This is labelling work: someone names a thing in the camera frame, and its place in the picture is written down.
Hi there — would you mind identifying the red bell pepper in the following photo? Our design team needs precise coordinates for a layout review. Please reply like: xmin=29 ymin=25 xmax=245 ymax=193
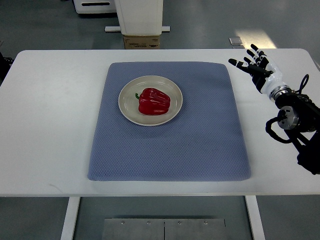
xmin=135 ymin=87 xmax=171 ymax=116

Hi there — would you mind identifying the white left table leg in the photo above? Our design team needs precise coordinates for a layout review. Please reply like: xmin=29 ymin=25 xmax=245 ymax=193
xmin=60 ymin=196 xmax=81 ymax=240

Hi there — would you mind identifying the grey floor outlet plate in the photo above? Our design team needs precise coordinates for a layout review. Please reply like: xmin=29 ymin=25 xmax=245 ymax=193
xmin=229 ymin=36 xmax=243 ymax=46

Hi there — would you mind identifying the brown cardboard box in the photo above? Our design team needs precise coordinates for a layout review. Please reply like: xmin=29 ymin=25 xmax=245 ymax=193
xmin=123 ymin=35 xmax=160 ymax=50

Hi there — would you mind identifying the white right table leg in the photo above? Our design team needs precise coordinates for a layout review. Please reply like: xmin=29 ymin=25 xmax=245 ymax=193
xmin=245 ymin=195 xmax=266 ymax=240

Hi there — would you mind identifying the white pedestal column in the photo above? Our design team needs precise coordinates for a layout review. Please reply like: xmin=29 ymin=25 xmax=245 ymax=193
xmin=104 ymin=0 xmax=171 ymax=36

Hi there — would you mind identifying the black object at left edge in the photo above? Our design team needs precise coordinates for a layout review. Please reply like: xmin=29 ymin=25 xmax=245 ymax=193
xmin=0 ymin=52 xmax=14 ymax=85

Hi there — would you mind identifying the grey metal base plate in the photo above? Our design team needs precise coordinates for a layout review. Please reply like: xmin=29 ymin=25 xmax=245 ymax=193
xmin=102 ymin=218 xmax=229 ymax=240

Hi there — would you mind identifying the blue textured mat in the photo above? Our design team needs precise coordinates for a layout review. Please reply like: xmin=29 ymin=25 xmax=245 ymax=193
xmin=87 ymin=61 xmax=251 ymax=182

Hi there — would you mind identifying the white table leg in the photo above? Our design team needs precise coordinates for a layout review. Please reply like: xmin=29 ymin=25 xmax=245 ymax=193
xmin=245 ymin=195 xmax=266 ymax=240
xmin=60 ymin=196 xmax=81 ymax=240

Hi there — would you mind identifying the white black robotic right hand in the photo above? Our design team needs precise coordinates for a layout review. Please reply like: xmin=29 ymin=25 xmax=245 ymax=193
xmin=228 ymin=44 xmax=291 ymax=101

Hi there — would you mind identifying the cream round plate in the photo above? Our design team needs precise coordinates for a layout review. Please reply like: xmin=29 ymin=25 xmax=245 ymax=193
xmin=118 ymin=75 xmax=183 ymax=127

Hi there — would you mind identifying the white machine with slot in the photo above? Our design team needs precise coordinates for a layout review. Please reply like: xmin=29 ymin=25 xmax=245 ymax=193
xmin=72 ymin=0 xmax=117 ymax=14

